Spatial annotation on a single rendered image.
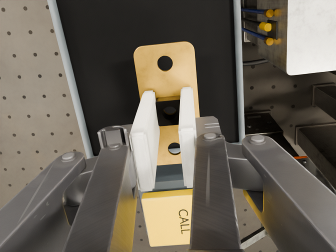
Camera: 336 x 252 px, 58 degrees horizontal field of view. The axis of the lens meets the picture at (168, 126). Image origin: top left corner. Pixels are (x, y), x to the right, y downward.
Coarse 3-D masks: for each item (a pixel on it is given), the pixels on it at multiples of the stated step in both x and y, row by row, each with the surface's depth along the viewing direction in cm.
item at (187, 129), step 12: (180, 96) 18; (192, 96) 18; (180, 108) 16; (192, 108) 16; (180, 120) 14; (192, 120) 14; (180, 132) 13; (192, 132) 13; (180, 144) 13; (192, 144) 13; (192, 156) 13; (192, 168) 14; (192, 180) 14
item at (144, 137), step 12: (144, 96) 18; (144, 108) 16; (144, 120) 14; (156, 120) 19; (132, 132) 13; (144, 132) 13; (156, 132) 18; (132, 144) 13; (144, 144) 13; (156, 144) 17; (144, 156) 13; (156, 156) 17; (144, 168) 14; (144, 180) 14
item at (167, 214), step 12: (156, 192) 30; (168, 192) 29; (180, 192) 29; (144, 204) 29; (156, 204) 29; (168, 204) 29; (180, 204) 29; (144, 216) 30; (156, 216) 30; (168, 216) 30; (180, 216) 30; (156, 228) 30; (168, 228) 30; (180, 228) 30; (156, 240) 31; (168, 240) 31; (180, 240) 31
